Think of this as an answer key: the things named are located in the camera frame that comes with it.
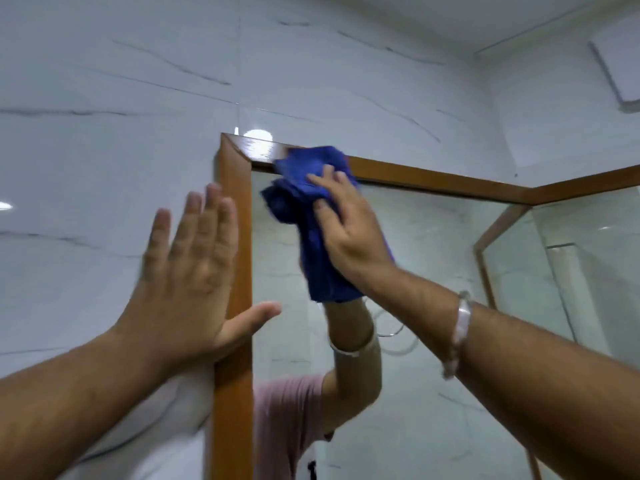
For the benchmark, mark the person's right middle finger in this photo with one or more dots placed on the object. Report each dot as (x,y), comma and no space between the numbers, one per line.
(336,178)

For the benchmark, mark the wooden framed mirror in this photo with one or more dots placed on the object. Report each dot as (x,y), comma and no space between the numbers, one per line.
(235,394)

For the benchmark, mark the person's left little finger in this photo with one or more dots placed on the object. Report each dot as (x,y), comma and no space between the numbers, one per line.
(157,237)

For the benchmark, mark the person's right thumb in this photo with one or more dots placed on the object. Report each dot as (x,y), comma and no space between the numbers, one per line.
(326,225)

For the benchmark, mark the person's left hand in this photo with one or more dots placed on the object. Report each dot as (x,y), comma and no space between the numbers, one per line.
(185,299)

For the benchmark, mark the person's left forearm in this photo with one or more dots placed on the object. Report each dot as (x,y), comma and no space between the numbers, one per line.
(75,399)

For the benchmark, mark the person's right forearm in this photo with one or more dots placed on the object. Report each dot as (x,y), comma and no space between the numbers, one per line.
(525,374)

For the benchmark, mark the white wall vent panel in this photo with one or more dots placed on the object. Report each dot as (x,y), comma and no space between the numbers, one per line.
(620,59)

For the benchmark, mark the person's left middle finger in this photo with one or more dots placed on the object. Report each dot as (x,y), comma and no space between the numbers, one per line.
(211,217)

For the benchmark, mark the person's left thumb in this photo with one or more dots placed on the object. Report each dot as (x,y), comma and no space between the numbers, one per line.
(252,317)

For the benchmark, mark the wooden framed side mirror panel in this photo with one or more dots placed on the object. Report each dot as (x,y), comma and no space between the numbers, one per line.
(595,234)

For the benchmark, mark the person's right hand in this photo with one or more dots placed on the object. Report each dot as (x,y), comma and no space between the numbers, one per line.
(352,234)

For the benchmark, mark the blue cleaning cloth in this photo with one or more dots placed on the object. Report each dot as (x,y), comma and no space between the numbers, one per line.
(305,194)

